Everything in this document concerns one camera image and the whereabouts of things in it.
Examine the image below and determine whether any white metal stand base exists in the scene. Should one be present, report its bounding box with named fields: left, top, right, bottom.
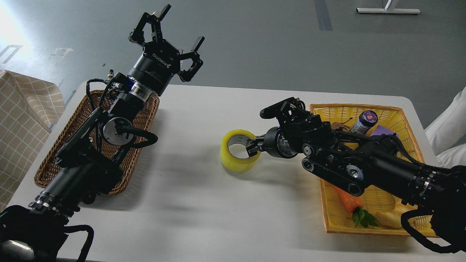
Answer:
left=356, top=0, right=421, bottom=15

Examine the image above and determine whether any small jar with dark lid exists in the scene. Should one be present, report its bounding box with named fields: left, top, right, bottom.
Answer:
left=349, top=111, right=378, bottom=135

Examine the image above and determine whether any brown wicker basket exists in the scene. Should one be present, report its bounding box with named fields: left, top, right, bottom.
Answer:
left=34, top=90, right=160, bottom=196

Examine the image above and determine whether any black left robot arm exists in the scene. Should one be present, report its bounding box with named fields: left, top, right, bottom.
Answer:
left=1, top=4, right=205, bottom=262

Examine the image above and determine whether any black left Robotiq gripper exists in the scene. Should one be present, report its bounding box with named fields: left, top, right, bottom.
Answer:
left=127, top=4, right=205, bottom=96

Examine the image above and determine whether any yellow clear tape roll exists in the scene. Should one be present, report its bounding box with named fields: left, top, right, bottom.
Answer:
left=220, top=129, right=261, bottom=172

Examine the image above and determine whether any orange toy carrot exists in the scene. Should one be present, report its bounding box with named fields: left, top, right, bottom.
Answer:
left=333, top=185, right=380, bottom=228

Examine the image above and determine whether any purple foam block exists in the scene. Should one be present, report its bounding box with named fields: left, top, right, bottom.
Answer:
left=370, top=125, right=399, bottom=138

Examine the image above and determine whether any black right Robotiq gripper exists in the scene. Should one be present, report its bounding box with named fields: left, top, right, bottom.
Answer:
left=246, top=126, right=298, bottom=159

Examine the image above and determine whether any yellow plastic woven basket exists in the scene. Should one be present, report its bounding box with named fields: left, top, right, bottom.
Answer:
left=309, top=103, right=424, bottom=237

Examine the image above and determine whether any toy croissant bread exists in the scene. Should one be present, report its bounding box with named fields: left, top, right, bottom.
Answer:
left=374, top=209, right=413, bottom=229

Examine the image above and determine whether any beige checkered cloth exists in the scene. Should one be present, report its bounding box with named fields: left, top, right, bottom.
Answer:
left=0, top=70, right=65, bottom=210

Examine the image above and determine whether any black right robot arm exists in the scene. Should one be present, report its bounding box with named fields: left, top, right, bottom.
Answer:
left=246, top=97, right=466, bottom=253

